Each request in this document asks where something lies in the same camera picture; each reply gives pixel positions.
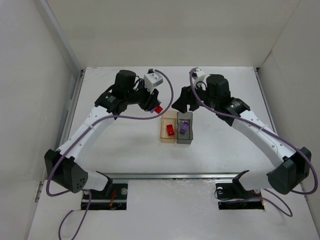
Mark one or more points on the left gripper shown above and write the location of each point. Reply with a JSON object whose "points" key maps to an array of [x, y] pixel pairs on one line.
{"points": [[149, 99]]}

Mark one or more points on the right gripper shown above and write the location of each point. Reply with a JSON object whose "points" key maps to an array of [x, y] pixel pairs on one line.
{"points": [[188, 95]]}

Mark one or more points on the red lego stack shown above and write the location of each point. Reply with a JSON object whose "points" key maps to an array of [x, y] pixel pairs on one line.
{"points": [[170, 130], [158, 109]]}

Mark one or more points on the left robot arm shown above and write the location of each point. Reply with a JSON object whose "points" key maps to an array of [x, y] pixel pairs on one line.
{"points": [[64, 165]]}

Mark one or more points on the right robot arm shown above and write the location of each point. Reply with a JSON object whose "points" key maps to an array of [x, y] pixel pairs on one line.
{"points": [[290, 165]]}

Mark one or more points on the grey transparent container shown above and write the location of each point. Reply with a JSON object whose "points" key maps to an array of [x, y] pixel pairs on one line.
{"points": [[186, 138]]}

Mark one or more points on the amber transparent container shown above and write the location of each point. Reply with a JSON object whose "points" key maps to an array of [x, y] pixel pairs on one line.
{"points": [[169, 117]]}

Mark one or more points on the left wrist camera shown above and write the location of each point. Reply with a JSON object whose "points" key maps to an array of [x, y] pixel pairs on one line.
{"points": [[152, 79]]}

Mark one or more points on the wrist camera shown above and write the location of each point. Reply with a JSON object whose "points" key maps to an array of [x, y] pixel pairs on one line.
{"points": [[152, 79], [198, 74]]}

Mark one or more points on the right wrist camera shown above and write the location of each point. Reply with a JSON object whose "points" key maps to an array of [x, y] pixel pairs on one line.
{"points": [[198, 74]]}

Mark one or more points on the aluminium front rail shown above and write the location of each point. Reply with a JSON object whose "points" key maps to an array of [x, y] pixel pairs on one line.
{"points": [[172, 176]]}

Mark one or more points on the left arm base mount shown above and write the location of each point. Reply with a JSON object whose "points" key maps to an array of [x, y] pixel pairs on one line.
{"points": [[115, 200]]}

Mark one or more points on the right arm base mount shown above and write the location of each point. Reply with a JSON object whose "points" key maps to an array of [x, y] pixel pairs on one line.
{"points": [[231, 195]]}

